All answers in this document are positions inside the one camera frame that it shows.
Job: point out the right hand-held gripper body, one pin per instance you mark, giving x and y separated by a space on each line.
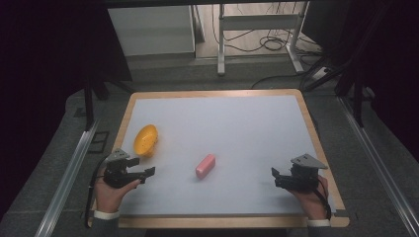
303 177

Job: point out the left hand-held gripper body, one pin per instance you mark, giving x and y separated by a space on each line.
116 171

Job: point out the orange mango-shaped object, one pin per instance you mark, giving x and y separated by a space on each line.
145 141

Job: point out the pink soap bar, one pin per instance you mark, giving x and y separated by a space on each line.
205 166

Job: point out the person's left hand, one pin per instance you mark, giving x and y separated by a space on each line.
108 197

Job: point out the person's right hand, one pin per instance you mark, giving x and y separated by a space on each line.
313 204

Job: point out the white table mat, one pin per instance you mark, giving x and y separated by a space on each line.
230 131

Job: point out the white power strip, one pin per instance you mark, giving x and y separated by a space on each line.
321 73

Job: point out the white cabinet panel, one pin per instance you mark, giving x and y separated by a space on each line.
151 31

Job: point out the black square bracket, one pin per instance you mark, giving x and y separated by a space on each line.
99 142

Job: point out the aluminium rail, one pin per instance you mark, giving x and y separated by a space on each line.
382 168
66 184

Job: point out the white desk frame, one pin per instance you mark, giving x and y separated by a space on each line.
260 22

